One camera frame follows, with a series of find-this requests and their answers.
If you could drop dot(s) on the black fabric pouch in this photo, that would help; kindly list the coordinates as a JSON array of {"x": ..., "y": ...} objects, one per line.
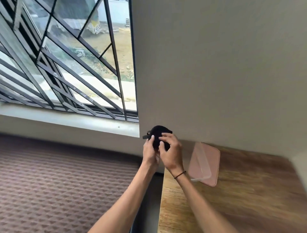
[{"x": 159, "y": 135}]

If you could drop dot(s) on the clear plastic container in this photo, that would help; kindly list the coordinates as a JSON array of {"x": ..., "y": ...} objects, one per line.
[{"x": 200, "y": 163}]

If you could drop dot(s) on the brown patterned bed cover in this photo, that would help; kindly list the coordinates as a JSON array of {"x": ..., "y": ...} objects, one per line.
[{"x": 60, "y": 187}]

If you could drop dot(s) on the black metal window grille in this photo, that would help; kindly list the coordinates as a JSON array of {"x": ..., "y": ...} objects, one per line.
[{"x": 60, "y": 60}]

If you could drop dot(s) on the person's right hand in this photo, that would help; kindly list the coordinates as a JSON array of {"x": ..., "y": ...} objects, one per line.
[{"x": 171, "y": 156}]

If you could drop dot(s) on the person's left hand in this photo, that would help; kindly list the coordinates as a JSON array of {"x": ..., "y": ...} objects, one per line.
[{"x": 150, "y": 153}]

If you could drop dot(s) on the person's left forearm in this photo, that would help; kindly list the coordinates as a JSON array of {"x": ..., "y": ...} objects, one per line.
[{"x": 120, "y": 204}]

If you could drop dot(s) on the person's right forearm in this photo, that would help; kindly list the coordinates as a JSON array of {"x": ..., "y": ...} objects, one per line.
[{"x": 201, "y": 206}]

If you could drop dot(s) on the person's left thumb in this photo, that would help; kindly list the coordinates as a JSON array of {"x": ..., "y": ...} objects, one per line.
[{"x": 151, "y": 139}]

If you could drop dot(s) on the pink plastic container lid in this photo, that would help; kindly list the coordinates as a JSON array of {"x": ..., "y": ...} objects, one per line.
[{"x": 207, "y": 165}]

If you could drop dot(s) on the person's right thumb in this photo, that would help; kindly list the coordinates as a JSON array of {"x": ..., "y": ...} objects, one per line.
[{"x": 162, "y": 147}]

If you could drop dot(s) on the black wrist band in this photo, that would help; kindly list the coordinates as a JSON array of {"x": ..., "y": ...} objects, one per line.
[{"x": 179, "y": 174}]

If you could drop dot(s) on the wooden table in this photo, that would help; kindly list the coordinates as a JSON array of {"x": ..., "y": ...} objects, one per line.
[{"x": 227, "y": 192}]

